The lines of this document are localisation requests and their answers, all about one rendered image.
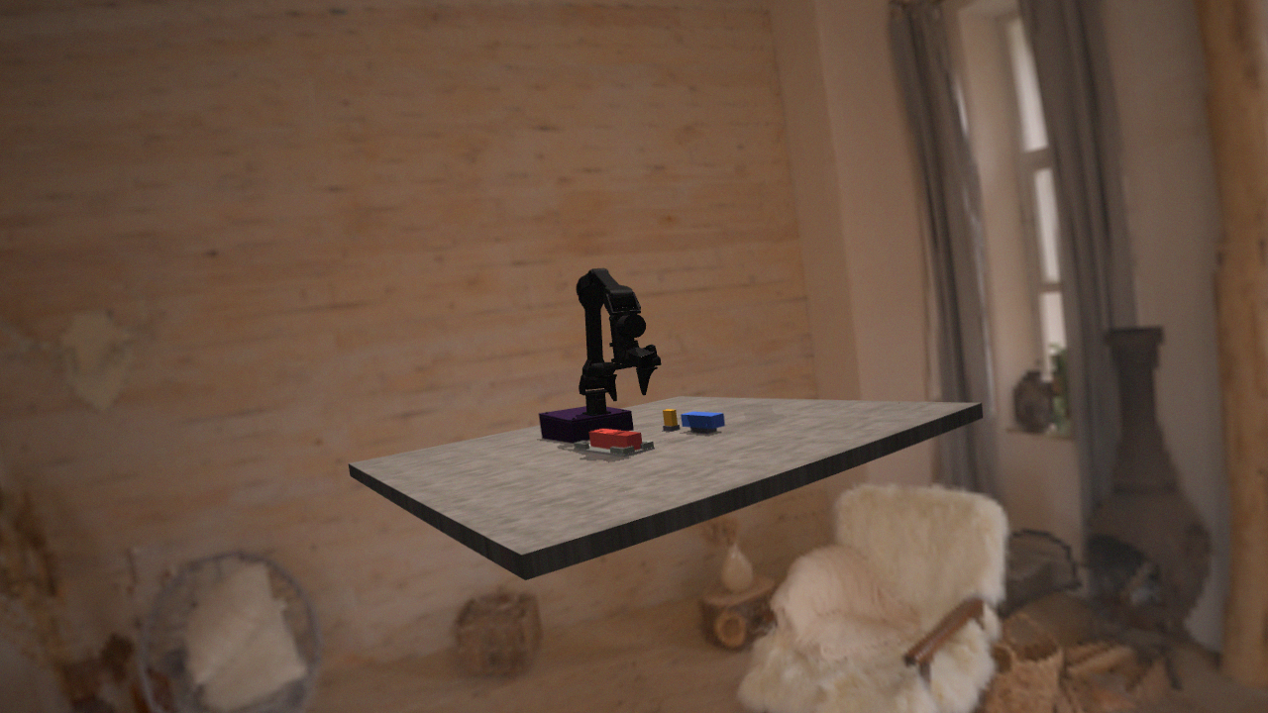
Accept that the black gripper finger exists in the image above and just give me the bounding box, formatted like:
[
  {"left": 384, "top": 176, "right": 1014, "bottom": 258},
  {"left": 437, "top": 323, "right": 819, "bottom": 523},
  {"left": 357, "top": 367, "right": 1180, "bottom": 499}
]
[
  {"left": 595, "top": 374, "right": 618, "bottom": 401},
  {"left": 637, "top": 367, "right": 657, "bottom": 395}
]

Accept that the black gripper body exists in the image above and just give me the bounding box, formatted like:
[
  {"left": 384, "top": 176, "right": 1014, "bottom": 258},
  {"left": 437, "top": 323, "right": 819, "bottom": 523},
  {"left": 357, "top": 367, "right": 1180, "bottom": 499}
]
[{"left": 590, "top": 337, "right": 661, "bottom": 376}]

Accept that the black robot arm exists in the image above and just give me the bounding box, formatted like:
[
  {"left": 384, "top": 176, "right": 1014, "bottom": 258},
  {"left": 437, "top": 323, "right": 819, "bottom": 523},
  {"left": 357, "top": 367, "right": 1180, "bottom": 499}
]
[{"left": 577, "top": 268, "right": 657, "bottom": 416}]

